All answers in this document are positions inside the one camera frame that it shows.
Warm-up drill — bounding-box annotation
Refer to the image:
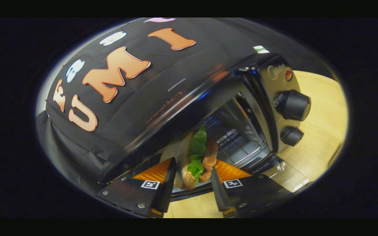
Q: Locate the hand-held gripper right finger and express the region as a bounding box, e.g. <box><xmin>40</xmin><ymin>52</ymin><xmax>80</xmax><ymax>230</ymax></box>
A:
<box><xmin>211</xmin><ymin>159</ymin><xmax>294</xmax><ymax>218</ymax></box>

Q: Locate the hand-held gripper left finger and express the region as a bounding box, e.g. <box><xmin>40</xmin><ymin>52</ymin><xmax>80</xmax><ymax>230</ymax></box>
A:
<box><xmin>95</xmin><ymin>157</ymin><xmax>178</xmax><ymax>218</ymax></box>

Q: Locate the lettuce sandwich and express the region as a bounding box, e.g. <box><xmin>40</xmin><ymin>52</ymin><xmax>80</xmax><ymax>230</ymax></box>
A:
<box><xmin>173</xmin><ymin>125</ymin><xmax>219</xmax><ymax>191</ymax></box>

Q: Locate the black toaster oven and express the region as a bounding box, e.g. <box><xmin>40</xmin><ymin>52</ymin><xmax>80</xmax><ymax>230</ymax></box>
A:
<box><xmin>99</xmin><ymin>46</ymin><xmax>313</xmax><ymax>202</ymax></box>

